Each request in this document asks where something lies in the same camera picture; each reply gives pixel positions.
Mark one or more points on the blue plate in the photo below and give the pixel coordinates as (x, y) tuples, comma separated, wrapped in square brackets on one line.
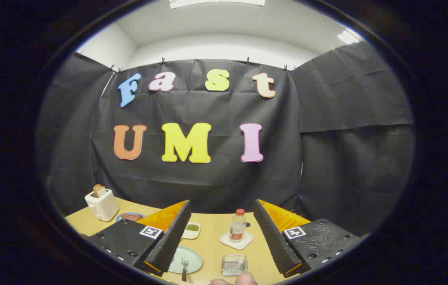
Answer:
[(120, 218)]

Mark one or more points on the toast slice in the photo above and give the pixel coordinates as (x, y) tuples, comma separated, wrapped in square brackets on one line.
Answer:
[(99, 190)]

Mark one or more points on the white divided dish with beans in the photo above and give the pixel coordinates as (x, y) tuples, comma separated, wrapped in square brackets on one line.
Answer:
[(192, 229)]

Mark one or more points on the pale green plate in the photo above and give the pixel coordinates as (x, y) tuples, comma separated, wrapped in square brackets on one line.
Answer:
[(192, 259)]

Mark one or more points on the white square coaster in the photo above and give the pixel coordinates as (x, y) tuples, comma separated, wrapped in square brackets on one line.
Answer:
[(247, 241)]

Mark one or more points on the clear bottle with red cap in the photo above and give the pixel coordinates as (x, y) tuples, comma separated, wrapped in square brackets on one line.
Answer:
[(237, 227)]

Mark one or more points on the long ceiling light panel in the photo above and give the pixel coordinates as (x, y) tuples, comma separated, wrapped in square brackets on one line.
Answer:
[(216, 2)]

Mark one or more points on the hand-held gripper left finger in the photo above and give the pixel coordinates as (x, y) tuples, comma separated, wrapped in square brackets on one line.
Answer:
[(170, 237)]

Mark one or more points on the white toaster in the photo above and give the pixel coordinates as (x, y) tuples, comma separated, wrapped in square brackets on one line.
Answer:
[(103, 206)]

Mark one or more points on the brown meat slices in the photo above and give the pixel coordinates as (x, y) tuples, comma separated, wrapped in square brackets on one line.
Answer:
[(130, 216)]

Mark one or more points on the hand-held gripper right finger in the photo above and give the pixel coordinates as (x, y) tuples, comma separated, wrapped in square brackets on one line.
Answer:
[(273, 237)]

